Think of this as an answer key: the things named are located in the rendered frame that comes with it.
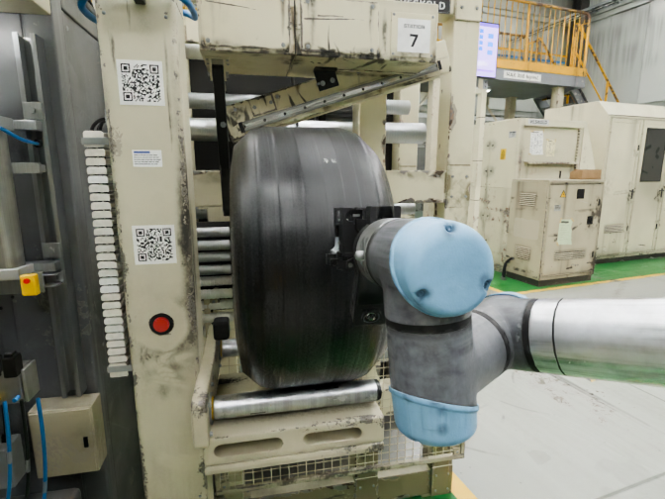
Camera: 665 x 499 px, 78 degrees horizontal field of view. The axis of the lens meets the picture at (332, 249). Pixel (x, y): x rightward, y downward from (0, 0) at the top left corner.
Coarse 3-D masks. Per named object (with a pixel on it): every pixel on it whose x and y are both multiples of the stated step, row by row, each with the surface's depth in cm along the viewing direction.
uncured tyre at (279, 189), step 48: (240, 144) 77; (288, 144) 73; (336, 144) 75; (240, 192) 68; (288, 192) 66; (336, 192) 68; (384, 192) 72; (240, 240) 66; (288, 240) 64; (240, 288) 66; (288, 288) 65; (336, 288) 66; (240, 336) 70; (288, 336) 67; (336, 336) 69; (384, 336) 73; (288, 384) 78
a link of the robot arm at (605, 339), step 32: (512, 320) 41; (544, 320) 39; (576, 320) 37; (608, 320) 35; (640, 320) 33; (512, 352) 40; (544, 352) 38; (576, 352) 36; (608, 352) 34; (640, 352) 33; (640, 384) 35
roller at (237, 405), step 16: (320, 384) 85; (336, 384) 85; (352, 384) 85; (368, 384) 85; (224, 400) 79; (240, 400) 80; (256, 400) 80; (272, 400) 81; (288, 400) 81; (304, 400) 82; (320, 400) 82; (336, 400) 83; (352, 400) 84; (368, 400) 85; (224, 416) 79; (240, 416) 80
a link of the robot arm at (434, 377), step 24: (408, 336) 34; (432, 336) 33; (456, 336) 33; (480, 336) 37; (408, 360) 34; (432, 360) 33; (456, 360) 33; (480, 360) 36; (504, 360) 39; (408, 384) 34; (432, 384) 33; (456, 384) 33; (480, 384) 36; (408, 408) 34; (432, 408) 33; (456, 408) 33; (408, 432) 35; (432, 432) 34; (456, 432) 34
